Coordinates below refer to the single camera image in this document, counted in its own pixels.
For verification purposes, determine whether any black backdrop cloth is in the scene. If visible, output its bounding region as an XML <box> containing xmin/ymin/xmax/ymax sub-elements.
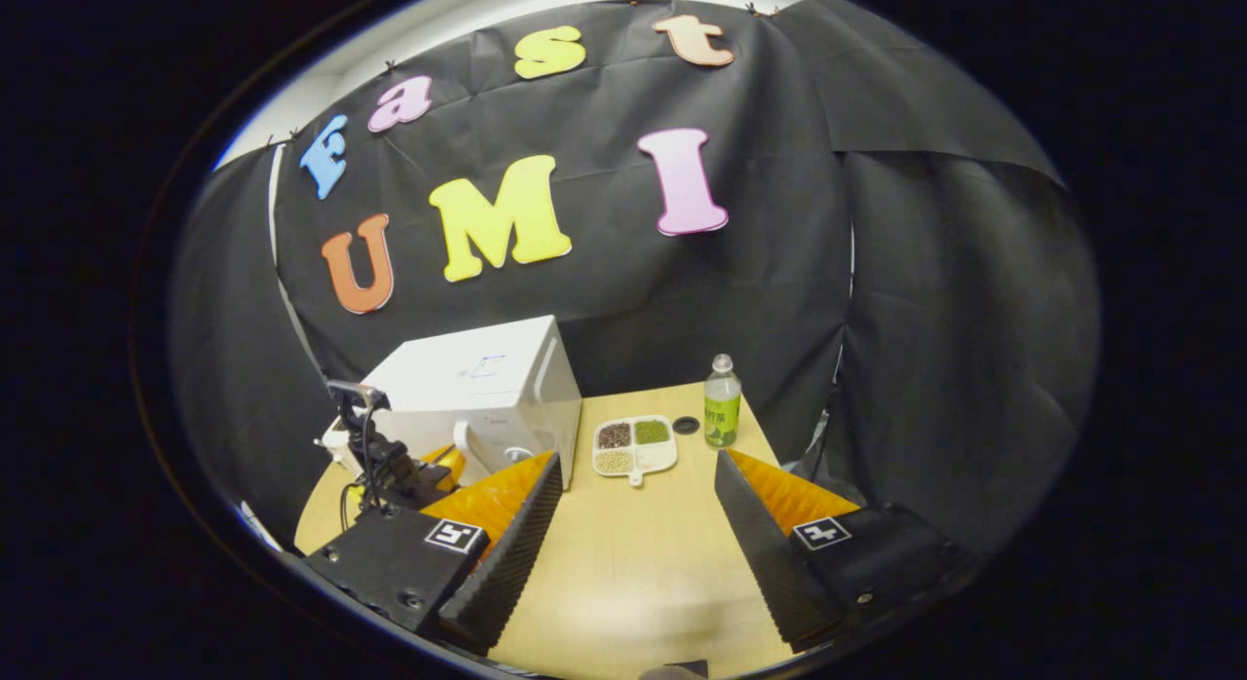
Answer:
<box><xmin>166</xmin><ymin>0</ymin><xmax>1102</xmax><ymax>564</ymax></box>

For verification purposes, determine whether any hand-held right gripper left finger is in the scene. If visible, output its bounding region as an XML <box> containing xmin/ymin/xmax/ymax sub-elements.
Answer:
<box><xmin>304</xmin><ymin>451</ymin><xmax>564</xmax><ymax>655</ymax></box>

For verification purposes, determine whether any white microwave oven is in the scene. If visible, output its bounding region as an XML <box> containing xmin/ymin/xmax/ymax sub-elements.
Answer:
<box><xmin>336</xmin><ymin>315</ymin><xmax>583</xmax><ymax>491</ymax></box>

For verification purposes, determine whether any green drink bottle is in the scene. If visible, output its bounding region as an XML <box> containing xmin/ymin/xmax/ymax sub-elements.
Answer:
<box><xmin>703</xmin><ymin>354</ymin><xmax>743</xmax><ymax>449</ymax></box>

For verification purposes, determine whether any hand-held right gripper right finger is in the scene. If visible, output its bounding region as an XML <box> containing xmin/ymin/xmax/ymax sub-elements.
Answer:
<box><xmin>714</xmin><ymin>449</ymin><xmax>980</xmax><ymax>654</ymax></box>

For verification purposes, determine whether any divided white plate of beans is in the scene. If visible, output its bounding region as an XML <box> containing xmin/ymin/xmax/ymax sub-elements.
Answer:
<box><xmin>592</xmin><ymin>415</ymin><xmax>679</xmax><ymax>488</ymax></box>

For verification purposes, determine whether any white toaster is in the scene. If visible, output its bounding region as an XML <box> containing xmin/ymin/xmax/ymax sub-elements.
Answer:
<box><xmin>320</xmin><ymin>417</ymin><xmax>363</xmax><ymax>478</ymax></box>

